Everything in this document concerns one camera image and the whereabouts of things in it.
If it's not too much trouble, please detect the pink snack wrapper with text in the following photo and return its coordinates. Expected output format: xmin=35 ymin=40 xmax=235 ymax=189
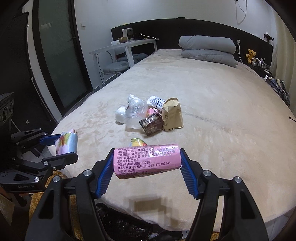
xmin=113 ymin=144 xmax=181 ymax=179

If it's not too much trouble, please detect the upper grey pillow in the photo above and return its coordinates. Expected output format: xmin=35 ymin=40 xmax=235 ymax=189
xmin=179 ymin=36 xmax=236 ymax=54

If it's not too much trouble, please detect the green yellow red snack bag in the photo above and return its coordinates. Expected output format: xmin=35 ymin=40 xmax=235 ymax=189
xmin=129 ymin=138 xmax=147 ymax=147

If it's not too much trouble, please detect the clear plastic cup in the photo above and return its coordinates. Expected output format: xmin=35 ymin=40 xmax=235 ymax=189
xmin=124 ymin=95 xmax=148 ymax=130

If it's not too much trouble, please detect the dark brown snack wrapper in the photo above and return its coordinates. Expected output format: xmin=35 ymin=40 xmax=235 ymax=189
xmin=139 ymin=113 xmax=164 ymax=136

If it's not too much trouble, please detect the white hanging cable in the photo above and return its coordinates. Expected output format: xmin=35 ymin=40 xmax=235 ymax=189
xmin=233 ymin=0 xmax=248 ymax=25

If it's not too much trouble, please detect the beige paper bag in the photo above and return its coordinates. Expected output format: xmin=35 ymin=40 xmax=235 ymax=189
xmin=162 ymin=98 xmax=184 ymax=131

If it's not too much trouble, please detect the colourful pastel snack packet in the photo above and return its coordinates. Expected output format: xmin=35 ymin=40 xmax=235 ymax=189
xmin=55 ymin=129 xmax=78 ymax=155

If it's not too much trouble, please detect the white crumpled tissue ball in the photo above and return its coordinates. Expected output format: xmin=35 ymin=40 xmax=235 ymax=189
xmin=115 ymin=105 xmax=126 ymax=124

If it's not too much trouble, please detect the white packet with rubber band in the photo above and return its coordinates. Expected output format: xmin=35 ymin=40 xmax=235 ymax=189
xmin=147 ymin=96 xmax=166 ymax=111

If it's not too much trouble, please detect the white side table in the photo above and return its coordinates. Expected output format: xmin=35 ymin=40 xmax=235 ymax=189
xmin=89 ymin=38 xmax=159 ymax=90

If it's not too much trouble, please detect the brown teddy bear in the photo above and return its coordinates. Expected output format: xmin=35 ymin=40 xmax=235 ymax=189
xmin=246 ymin=49 xmax=256 ymax=64

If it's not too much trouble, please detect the patterned clothes pile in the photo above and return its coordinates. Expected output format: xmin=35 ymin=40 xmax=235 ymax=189
xmin=264 ymin=75 xmax=290 ymax=107

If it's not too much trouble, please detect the white appliance on table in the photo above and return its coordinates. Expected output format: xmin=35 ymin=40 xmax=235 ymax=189
xmin=122 ymin=28 xmax=134 ymax=41

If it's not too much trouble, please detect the grey pillow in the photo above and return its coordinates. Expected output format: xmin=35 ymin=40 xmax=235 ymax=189
xmin=179 ymin=36 xmax=236 ymax=54
xmin=181 ymin=49 xmax=238 ymax=68

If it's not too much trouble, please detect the black padded headboard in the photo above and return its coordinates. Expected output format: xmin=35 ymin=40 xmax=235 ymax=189
xmin=111 ymin=18 xmax=273 ymax=65

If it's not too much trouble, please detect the pink cartoon snack packet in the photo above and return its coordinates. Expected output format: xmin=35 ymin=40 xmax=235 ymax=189
xmin=146 ymin=107 xmax=156 ymax=117

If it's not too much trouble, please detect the white chair grey cushion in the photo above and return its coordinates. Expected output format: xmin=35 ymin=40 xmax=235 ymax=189
xmin=96 ymin=40 xmax=149 ymax=88

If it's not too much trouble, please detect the dark glass door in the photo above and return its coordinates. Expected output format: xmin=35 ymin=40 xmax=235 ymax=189
xmin=32 ymin=0 xmax=93 ymax=115

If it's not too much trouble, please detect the lower grey pillow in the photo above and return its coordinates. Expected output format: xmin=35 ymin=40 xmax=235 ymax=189
xmin=181 ymin=49 xmax=238 ymax=68

